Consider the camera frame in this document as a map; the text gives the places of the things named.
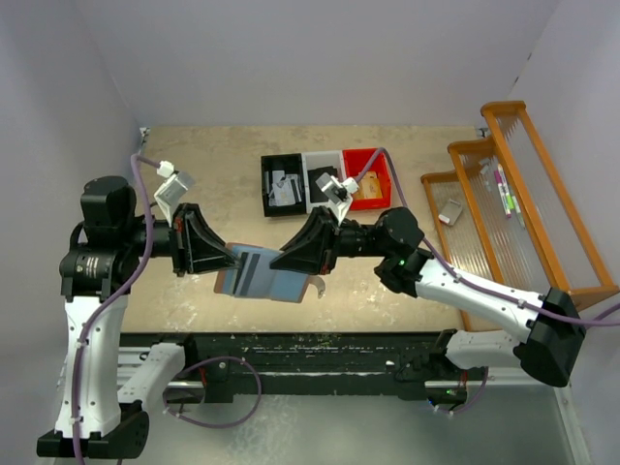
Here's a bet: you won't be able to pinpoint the orange wooden tiered rack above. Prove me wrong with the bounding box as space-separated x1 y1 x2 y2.
420 101 619 310

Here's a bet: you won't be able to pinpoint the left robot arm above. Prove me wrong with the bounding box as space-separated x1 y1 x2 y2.
37 171 238 460

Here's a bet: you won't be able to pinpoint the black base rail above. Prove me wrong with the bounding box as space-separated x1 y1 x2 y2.
84 331 543 403

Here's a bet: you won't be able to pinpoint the grey cards in black bin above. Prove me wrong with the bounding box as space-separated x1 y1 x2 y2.
264 170 303 207

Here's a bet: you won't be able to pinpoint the small grey red box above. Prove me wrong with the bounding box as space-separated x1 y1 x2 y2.
438 199 463 227

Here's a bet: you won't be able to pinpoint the black stripe credit card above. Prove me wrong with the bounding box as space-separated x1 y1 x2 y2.
234 251 265 298

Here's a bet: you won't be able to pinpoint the aluminium frame rail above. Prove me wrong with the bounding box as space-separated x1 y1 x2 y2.
116 347 543 389

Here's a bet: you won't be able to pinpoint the white plastic bin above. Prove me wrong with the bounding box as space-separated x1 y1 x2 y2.
301 150 346 213

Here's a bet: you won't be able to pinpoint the black wallet in bin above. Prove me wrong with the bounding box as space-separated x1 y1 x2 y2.
307 166 338 203

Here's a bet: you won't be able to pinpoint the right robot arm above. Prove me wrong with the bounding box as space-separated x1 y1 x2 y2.
269 207 586 388

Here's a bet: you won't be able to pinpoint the orange cards in red bin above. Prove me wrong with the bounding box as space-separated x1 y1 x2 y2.
354 170 383 202

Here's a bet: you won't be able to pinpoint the purple marker pen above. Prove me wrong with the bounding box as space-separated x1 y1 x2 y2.
493 167 512 218

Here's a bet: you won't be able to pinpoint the black plastic bin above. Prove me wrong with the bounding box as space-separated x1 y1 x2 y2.
261 153 306 217

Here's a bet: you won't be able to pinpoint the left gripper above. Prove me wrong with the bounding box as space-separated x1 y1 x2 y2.
119 201 243 276

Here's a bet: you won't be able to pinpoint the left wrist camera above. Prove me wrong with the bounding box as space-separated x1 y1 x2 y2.
154 161 195 226

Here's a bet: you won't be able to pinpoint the green marker pen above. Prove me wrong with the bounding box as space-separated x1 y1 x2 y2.
508 190 526 229

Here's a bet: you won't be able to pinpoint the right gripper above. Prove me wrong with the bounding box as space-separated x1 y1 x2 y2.
269 205 391 276

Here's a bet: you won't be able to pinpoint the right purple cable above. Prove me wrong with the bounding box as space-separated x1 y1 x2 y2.
351 147 620 416

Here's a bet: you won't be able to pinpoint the pink leather card holder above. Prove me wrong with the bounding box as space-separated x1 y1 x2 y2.
213 243 326 303

